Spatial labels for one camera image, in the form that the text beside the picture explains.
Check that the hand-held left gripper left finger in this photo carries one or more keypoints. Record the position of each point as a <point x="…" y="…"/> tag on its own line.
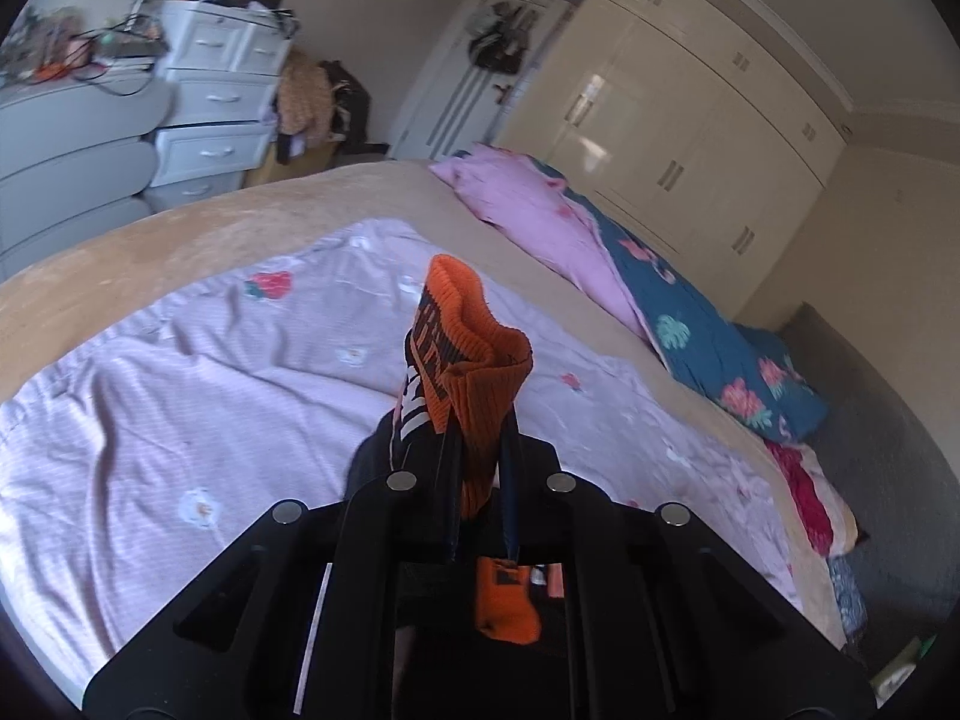
<point x="448" y="495"/>

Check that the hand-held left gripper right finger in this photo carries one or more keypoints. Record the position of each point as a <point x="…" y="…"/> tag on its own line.
<point x="512" y="495"/>

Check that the green and white packet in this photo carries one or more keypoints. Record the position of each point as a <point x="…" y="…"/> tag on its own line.
<point x="904" y="664"/>

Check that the orange and black sock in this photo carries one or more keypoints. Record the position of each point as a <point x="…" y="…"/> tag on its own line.
<point x="465" y="360"/>

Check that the white door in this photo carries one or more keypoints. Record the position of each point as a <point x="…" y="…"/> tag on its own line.
<point x="450" y="105"/>

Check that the teal floral quilt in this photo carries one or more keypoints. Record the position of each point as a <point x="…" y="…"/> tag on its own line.
<point x="697" y="345"/>

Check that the white chest of drawers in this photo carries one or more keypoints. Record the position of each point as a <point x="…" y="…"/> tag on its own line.
<point x="210" y="97"/>

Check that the cream wardrobe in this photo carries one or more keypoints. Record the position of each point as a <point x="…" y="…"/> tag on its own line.
<point x="675" y="127"/>

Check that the lilac printed blanket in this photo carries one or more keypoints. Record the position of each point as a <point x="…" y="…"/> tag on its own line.
<point x="225" y="390"/>

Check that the pile of clothes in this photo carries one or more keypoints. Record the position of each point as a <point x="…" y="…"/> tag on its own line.
<point x="304" y="97"/>

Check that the black hanging bag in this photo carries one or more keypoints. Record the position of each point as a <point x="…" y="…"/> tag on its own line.
<point x="491" y="52"/>

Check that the pink quilt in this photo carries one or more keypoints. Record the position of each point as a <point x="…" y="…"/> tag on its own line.
<point x="525" y="202"/>

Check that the grey headboard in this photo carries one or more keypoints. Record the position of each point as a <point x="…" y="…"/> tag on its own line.
<point x="862" y="405"/>

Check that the red floral cloth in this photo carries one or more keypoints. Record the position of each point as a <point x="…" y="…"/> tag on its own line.
<point x="806" y="495"/>

